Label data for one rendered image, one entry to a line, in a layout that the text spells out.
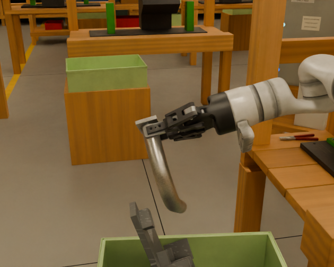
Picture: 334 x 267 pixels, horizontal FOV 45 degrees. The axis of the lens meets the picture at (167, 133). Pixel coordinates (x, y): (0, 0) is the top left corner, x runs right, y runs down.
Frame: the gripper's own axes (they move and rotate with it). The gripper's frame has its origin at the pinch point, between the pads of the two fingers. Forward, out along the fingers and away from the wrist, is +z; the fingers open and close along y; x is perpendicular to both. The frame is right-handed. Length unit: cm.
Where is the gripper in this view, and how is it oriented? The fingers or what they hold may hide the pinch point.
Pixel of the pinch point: (155, 133)
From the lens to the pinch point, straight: 74.2
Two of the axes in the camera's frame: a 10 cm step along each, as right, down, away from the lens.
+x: 2.5, 9.1, -3.3
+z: -9.6, 2.8, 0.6
